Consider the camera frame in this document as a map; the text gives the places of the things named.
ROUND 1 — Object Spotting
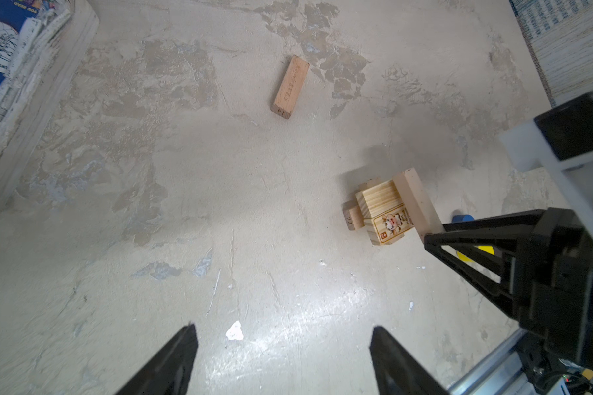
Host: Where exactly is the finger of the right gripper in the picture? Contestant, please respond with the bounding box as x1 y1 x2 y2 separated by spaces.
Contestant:
423 208 547 322

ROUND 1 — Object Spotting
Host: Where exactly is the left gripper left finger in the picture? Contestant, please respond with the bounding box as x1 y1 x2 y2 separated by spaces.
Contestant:
116 324 199 395

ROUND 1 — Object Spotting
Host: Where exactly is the yellow cylinder block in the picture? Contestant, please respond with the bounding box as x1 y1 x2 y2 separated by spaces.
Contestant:
455 245 495 263

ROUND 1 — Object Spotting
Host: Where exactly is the blue comic book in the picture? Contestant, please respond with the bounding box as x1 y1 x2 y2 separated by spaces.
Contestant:
0 1 74 105

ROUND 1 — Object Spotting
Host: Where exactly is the wood block numbered 72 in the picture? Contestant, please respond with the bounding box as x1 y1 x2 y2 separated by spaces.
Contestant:
342 200 364 231

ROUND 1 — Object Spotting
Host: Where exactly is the cow picture wood block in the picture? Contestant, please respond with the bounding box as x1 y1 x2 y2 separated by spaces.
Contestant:
356 180 414 246

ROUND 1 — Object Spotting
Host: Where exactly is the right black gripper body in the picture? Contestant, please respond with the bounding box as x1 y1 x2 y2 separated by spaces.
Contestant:
512 208 593 370

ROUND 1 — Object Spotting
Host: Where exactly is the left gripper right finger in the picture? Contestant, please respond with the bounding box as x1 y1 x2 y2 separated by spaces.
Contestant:
369 326 449 395

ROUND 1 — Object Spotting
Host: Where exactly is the plain wood block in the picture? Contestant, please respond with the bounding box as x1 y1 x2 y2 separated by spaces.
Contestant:
271 55 310 119
393 168 445 241

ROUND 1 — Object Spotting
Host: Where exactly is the blue cylinder block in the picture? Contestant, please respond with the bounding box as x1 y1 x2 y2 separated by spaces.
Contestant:
451 214 474 223

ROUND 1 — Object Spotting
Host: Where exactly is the aluminium front rail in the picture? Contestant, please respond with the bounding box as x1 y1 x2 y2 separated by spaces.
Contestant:
446 328 574 395

